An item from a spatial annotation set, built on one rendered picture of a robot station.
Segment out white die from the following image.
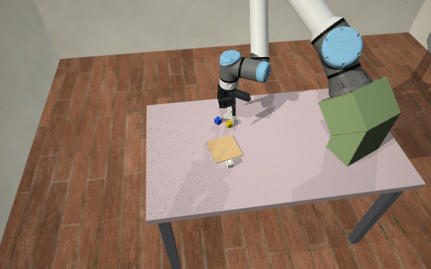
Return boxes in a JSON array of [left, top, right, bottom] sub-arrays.
[[225, 159, 233, 168]]

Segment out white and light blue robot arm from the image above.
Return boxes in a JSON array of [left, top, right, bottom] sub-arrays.
[[219, 0, 373, 102]]

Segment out tan flat mat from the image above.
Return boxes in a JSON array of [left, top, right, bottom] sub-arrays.
[[207, 135, 243, 163]]

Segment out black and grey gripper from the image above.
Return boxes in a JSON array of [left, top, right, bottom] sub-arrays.
[[217, 84, 236, 127]]

